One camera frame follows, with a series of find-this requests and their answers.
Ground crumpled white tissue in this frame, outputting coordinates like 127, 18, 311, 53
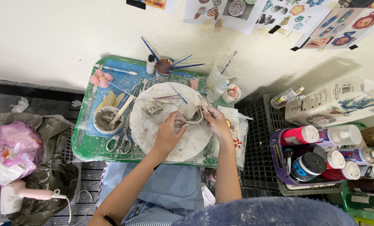
10, 97, 30, 113

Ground round clay-smeared turntable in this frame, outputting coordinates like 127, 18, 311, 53
129, 82, 213, 163

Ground brown white-capped bottle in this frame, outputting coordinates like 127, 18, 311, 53
347, 178, 374, 196

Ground white swab-tipped stick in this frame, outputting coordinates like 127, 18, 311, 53
94, 64, 138, 76

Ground white-handled clay tool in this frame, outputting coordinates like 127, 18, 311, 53
139, 98, 177, 105

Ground photo sheet of clay dishes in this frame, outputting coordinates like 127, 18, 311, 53
183, 0, 268, 36

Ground person's left hand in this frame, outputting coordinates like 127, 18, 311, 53
152, 110, 190, 156

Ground photo sheet of red figures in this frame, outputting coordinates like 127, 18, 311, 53
290, 0, 374, 51

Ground green plastic tray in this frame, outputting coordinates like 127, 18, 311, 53
72, 56, 235, 167

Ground wooden stick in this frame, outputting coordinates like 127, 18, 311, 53
109, 95, 135, 128

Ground black-lidded paint jar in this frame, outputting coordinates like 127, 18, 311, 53
290, 152, 328, 182

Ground pink white hair dryer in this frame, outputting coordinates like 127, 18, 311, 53
0, 180, 69, 216

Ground cup of murky water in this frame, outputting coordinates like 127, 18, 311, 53
155, 56, 175, 83

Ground bowl of grey clay slip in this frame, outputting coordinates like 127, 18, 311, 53
93, 106, 125, 135

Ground clay-smeared scissors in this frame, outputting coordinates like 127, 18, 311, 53
105, 100, 135, 155

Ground white nozzle paint bottle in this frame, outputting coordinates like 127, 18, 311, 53
339, 146, 374, 166

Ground large red white-capped bottle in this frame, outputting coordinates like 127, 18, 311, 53
319, 161, 361, 181

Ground white printed carton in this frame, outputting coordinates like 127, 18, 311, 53
284, 75, 374, 128

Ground black plastic crate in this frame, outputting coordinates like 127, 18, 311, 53
237, 94, 344, 197

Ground clear white-capped paint bottle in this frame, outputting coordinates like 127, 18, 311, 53
316, 124, 362, 149

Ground dark garbage bag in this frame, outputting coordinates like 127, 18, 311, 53
0, 112, 81, 226

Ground wooden modelling tool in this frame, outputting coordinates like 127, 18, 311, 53
198, 95, 209, 112

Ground clear plastic measuring cup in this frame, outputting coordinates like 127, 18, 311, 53
205, 55, 238, 90

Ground photo sheet of small charms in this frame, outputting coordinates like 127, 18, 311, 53
252, 0, 341, 35

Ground small grey clay figure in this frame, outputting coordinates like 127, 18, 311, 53
147, 102, 164, 115

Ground blue white-capped bottle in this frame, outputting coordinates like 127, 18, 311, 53
359, 163, 374, 179

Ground pink clay flower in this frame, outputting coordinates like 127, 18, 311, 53
90, 69, 114, 89

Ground pink paint bottle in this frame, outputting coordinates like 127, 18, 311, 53
280, 125, 320, 146

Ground person's right hand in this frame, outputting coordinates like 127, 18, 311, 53
201, 105, 234, 144

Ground green white-capped bottle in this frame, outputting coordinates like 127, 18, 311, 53
346, 193, 374, 216

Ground photo sheet with black tape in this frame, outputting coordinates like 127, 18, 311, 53
126, 0, 177, 14

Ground clear glass jar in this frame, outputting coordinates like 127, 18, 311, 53
270, 85, 306, 110

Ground purple plastic basket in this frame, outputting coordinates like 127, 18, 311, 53
269, 128, 338, 187

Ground small white paper cup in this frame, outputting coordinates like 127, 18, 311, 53
222, 83, 242, 104

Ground blue striped apron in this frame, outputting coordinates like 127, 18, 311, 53
96, 162, 206, 226

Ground blue plastic sheet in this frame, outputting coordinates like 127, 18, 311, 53
86, 59, 158, 138

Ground small red white-capped bottle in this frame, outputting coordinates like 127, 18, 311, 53
324, 150, 346, 170

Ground grey clay cup piece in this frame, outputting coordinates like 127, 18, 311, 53
178, 103, 204, 125

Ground clear printed plastic bag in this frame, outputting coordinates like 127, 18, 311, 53
213, 105, 254, 171

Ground pink plastic bag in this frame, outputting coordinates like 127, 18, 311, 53
0, 121, 44, 191

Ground black wrist band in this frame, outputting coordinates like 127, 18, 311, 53
103, 215, 119, 226

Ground small white black-capped bottle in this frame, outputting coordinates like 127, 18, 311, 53
146, 55, 156, 75

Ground small clear squeeze bottle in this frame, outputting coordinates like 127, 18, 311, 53
206, 80, 230, 104

